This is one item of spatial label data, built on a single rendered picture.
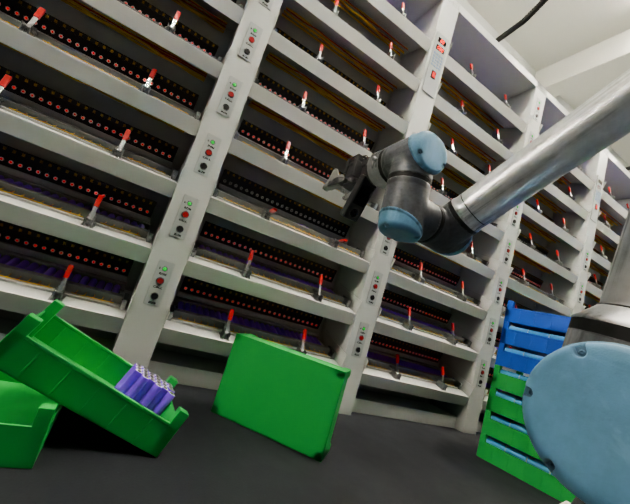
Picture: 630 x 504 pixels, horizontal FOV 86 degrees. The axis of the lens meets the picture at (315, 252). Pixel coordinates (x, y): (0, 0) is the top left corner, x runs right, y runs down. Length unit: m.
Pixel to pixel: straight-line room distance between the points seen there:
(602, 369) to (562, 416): 0.06
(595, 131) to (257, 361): 0.82
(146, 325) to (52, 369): 0.40
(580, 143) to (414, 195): 0.28
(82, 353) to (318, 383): 0.50
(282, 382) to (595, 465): 0.63
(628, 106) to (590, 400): 0.49
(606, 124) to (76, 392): 0.94
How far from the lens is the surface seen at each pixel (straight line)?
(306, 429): 0.88
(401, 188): 0.70
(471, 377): 1.76
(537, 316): 1.43
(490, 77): 2.19
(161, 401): 0.82
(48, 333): 0.86
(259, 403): 0.91
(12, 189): 1.13
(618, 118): 0.76
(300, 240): 1.13
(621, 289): 0.47
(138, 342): 1.04
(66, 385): 0.68
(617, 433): 0.42
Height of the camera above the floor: 0.32
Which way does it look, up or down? 9 degrees up
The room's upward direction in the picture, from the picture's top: 17 degrees clockwise
